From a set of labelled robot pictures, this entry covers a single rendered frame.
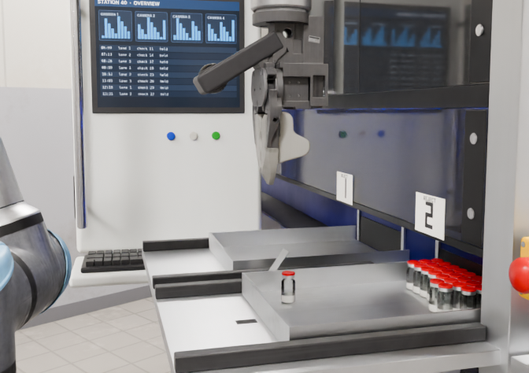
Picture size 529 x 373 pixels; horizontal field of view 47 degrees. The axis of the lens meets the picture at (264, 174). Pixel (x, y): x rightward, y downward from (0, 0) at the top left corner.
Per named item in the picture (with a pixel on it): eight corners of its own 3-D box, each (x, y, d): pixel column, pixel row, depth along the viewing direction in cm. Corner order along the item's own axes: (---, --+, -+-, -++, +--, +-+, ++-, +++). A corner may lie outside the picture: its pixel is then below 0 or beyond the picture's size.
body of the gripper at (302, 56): (328, 112, 75) (329, 11, 74) (260, 112, 73) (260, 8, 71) (308, 112, 82) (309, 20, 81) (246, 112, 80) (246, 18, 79)
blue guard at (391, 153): (219, 152, 266) (219, 110, 265) (486, 249, 80) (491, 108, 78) (218, 152, 266) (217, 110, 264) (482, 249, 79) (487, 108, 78)
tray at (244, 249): (355, 240, 141) (355, 225, 140) (408, 267, 116) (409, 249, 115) (209, 248, 132) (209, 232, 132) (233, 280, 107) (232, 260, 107)
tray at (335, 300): (429, 278, 108) (429, 259, 108) (527, 329, 83) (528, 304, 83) (242, 293, 99) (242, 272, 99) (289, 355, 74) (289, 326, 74)
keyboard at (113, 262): (241, 251, 162) (241, 241, 162) (251, 264, 149) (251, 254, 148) (84, 259, 154) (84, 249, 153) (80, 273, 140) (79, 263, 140)
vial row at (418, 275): (415, 286, 103) (416, 259, 103) (479, 321, 86) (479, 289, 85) (403, 286, 102) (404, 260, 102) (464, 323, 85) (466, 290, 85)
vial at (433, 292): (438, 308, 92) (439, 278, 91) (446, 312, 90) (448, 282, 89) (426, 308, 91) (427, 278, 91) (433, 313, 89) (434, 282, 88)
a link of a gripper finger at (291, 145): (312, 186, 76) (313, 111, 75) (267, 187, 75) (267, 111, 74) (305, 182, 79) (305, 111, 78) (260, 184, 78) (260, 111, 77)
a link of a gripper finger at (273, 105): (282, 148, 73) (282, 74, 72) (269, 149, 73) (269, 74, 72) (271, 146, 78) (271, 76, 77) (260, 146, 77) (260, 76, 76)
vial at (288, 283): (292, 298, 96) (293, 271, 96) (297, 302, 94) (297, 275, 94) (279, 300, 96) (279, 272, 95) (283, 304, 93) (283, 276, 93)
